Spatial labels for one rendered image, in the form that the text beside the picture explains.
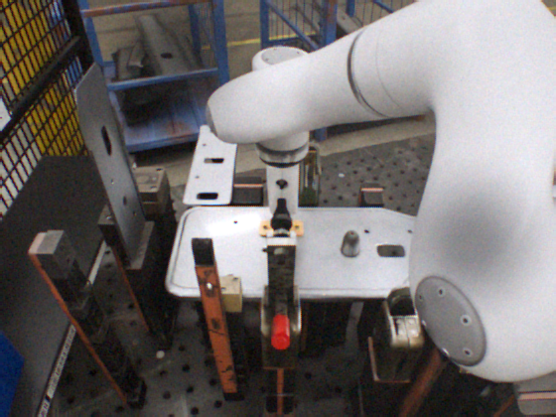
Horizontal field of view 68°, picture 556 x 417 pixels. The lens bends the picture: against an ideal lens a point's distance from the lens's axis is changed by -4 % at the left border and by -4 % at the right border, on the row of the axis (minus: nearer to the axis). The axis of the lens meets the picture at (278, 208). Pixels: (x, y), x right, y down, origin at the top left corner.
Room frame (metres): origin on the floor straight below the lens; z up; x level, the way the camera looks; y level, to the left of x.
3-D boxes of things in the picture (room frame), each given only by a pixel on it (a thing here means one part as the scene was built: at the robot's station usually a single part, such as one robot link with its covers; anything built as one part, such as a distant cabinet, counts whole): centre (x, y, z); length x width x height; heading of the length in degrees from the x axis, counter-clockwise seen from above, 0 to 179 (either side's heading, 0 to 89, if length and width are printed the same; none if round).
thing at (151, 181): (0.65, 0.27, 0.88); 0.08 x 0.08 x 0.36; 89
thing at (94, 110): (0.53, 0.26, 1.17); 0.12 x 0.01 x 0.34; 179
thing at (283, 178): (0.56, -0.01, 1.14); 0.10 x 0.07 x 0.11; 179
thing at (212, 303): (0.36, 0.10, 0.95); 0.03 x 0.01 x 0.50; 89
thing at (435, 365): (0.30, -0.24, 0.91); 0.07 x 0.05 x 0.42; 179
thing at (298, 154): (0.56, -0.01, 1.20); 0.09 x 0.08 x 0.03; 179
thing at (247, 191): (0.70, 0.07, 0.84); 0.11 x 0.10 x 0.28; 179
